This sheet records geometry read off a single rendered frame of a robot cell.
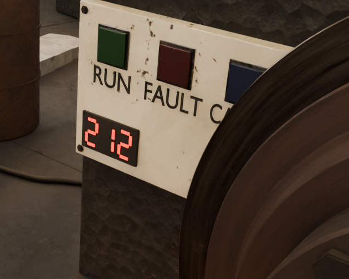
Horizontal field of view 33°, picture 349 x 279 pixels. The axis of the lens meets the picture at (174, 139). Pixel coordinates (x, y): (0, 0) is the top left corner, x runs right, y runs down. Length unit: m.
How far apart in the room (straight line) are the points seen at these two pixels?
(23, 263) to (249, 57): 1.88
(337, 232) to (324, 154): 0.07
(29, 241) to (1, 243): 0.10
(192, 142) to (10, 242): 1.90
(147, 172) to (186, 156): 0.06
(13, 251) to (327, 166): 2.12
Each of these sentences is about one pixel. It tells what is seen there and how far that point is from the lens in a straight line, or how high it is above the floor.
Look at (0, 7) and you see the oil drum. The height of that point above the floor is 0.72.
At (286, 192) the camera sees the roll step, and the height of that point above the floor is 1.20.
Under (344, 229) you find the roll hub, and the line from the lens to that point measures 0.30.
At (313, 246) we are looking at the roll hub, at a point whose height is 1.20.
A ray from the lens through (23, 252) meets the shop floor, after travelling 2.40.
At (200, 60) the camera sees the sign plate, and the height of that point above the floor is 1.21.
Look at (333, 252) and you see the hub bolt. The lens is 0.30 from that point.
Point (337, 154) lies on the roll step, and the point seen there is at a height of 1.23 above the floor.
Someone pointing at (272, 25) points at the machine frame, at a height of 1.25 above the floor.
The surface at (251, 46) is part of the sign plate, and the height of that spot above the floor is 1.24.
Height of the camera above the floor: 1.37
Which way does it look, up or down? 24 degrees down
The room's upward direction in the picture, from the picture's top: 6 degrees clockwise
